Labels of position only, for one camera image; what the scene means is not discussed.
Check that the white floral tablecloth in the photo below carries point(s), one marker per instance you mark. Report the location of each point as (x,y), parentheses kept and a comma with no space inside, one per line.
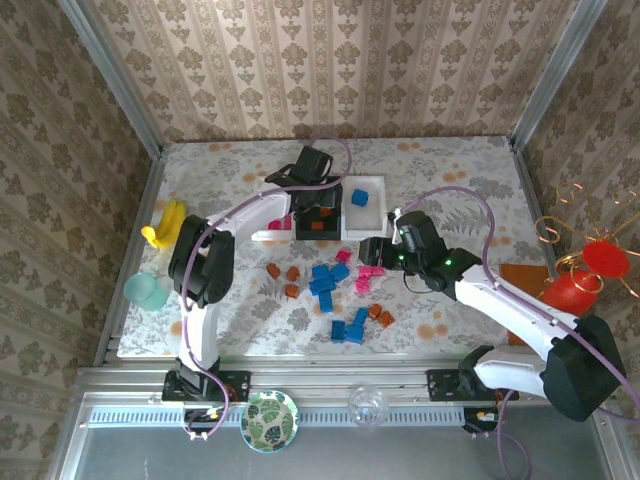
(210,165)

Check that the black connector bracket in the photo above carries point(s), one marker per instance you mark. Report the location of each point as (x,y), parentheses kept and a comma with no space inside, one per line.
(480,417)
(200,415)

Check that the black plastic bin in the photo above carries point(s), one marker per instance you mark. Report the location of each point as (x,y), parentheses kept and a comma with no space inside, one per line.
(330,233)

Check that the brown flat board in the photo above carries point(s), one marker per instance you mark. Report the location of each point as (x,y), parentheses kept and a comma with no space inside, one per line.
(525,277)

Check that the green leaf pattern bowl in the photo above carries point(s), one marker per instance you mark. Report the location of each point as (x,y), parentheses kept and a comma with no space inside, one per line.
(270,422)

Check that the mint green plastic cup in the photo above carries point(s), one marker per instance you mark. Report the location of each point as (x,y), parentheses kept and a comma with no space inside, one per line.
(145,292)

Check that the blue long lego brick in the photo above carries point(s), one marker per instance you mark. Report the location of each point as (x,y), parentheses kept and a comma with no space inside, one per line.
(326,303)
(321,287)

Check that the red disc ornament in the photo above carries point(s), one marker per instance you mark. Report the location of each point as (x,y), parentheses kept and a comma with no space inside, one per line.
(605,260)

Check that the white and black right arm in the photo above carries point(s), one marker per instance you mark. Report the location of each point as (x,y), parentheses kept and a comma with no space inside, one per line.
(500,300)

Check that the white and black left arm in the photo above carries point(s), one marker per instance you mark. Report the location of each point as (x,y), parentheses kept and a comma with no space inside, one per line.
(250,210)

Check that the aluminium frame post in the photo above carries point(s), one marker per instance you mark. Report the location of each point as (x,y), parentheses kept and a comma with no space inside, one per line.
(556,75)
(115,75)

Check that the aluminium frame rail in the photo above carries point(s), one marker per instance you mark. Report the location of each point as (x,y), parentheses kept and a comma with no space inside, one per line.
(532,190)
(325,380)
(150,185)

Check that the orange lego brick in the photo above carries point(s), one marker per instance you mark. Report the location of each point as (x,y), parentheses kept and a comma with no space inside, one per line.
(385,319)
(273,270)
(375,311)
(291,291)
(317,226)
(293,273)
(326,212)

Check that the white plastic bin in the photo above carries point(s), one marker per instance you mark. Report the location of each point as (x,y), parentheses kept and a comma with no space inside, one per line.
(275,235)
(365,220)

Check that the red round vase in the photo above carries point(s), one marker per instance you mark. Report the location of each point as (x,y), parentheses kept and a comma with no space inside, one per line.
(570,297)

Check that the pink lego brick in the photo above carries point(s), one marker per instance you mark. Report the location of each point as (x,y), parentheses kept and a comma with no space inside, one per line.
(287,223)
(379,272)
(366,273)
(343,256)
(274,225)
(362,285)

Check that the yellow toy banana bunch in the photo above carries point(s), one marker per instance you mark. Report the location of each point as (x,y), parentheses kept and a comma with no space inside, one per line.
(170,225)

